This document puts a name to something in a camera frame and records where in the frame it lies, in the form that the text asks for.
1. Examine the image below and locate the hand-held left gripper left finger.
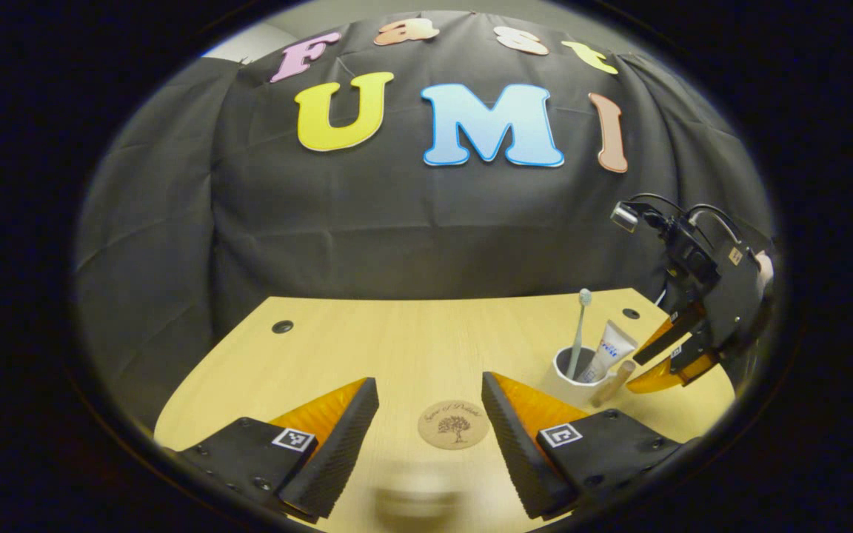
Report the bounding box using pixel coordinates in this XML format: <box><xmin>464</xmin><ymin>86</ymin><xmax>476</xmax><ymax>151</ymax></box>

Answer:
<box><xmin>164</xmin><ymin>378</ymin><xmax>381</xmax><ymax>523</ymax></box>

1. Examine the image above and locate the white toothpaste tube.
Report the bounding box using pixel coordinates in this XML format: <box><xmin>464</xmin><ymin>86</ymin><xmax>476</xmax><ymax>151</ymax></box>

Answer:
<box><xmin>578</xmin><ymin>320</ymin><xmax>639</xmax><ymax>383</ymax></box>

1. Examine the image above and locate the wooden desktop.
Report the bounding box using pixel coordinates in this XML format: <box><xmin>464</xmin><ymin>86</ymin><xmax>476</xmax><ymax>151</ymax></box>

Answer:
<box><xmin>154</xmin><ymin>289</ymin><xmax>737</xmax><ymax>533</ymax></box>

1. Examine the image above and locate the white cup with wooden handle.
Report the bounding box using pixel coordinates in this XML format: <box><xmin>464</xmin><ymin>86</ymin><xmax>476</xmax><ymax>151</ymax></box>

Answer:
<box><xmin>549</xmin><ymin>345</ymin><xmax>638</xmax><ymax>409</ymax></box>

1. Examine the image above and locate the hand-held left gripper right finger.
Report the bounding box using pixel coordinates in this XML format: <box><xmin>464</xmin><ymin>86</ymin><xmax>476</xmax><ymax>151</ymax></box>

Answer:
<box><xmin>481</xmin><ymin>372</ymin><xmax>694</xmax><ymax>520</ymax></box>

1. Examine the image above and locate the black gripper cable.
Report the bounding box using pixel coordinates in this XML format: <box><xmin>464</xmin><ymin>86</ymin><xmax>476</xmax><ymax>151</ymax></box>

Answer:
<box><xmin>628</xmin><ymin>192</ymin><xmax>744</xmax><ymax>245</ymax></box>

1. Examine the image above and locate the pale blue toothbrush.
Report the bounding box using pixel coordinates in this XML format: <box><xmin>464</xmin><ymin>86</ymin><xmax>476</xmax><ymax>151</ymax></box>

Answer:
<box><xmin>566</xmin><ymin>289</ymin><xmax>593</xmax><ymax>380</ymax></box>

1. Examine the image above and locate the round cork coaster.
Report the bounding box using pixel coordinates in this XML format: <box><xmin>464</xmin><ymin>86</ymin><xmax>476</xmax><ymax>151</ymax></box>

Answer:
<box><xmin>418</xmin><ymin>400</ymin><xmax>490</xmax><ymax>450</ymax></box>

